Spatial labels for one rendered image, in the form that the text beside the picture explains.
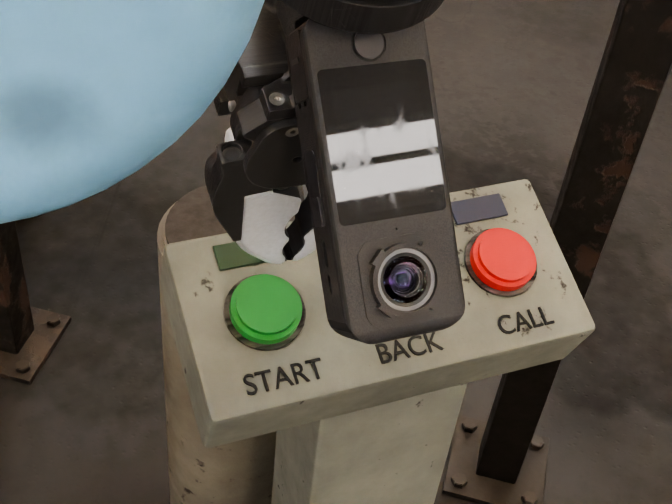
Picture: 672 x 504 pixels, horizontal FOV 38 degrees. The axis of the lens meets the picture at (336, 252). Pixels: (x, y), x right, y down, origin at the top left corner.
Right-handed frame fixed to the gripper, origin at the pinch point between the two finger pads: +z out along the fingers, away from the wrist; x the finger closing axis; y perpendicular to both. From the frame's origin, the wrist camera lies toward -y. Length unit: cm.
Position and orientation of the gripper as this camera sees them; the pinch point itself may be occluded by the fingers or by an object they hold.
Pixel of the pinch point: (283, 257)
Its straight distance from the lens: 48.4
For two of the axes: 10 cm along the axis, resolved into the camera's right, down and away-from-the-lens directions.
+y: -3.0, -8.7, 4.0
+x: -9.3, 1.8, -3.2
